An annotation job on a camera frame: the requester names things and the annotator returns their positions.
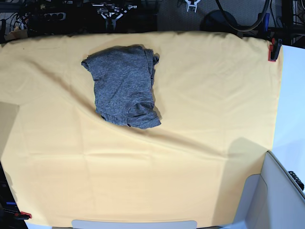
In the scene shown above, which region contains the grey long-sleeve T-shirt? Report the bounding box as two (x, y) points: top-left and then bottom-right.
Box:
(81, 45), (161, 129)

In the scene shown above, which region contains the yellow table cloth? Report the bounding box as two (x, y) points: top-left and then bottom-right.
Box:
(0, 31), (284, 227)

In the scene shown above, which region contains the black round stand base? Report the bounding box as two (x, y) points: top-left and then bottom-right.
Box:
(200, 10), (237, 33)

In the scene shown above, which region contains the white plastic tray edge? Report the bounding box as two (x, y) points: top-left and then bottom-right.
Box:
(71, 220), (197, 229)

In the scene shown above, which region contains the black power strip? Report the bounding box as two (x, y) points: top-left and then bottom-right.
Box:
(29, 12), (67, 21)

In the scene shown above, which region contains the red black clamp right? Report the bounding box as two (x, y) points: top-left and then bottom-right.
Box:
(268, 38), (282, 62)

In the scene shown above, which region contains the red black clamp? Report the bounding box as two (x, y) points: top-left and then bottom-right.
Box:
(268, 38), (282, 62)
(13, 212), (32, 220)

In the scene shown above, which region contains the white cardboard box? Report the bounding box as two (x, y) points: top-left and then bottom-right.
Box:
(232, 151), (305, 229)

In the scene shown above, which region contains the red black clamp left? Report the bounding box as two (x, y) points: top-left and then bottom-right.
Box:
(13, 212), (32, 220)

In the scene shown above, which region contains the thick black cable loop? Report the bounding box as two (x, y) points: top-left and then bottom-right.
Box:
(215, 0), (273, 31)

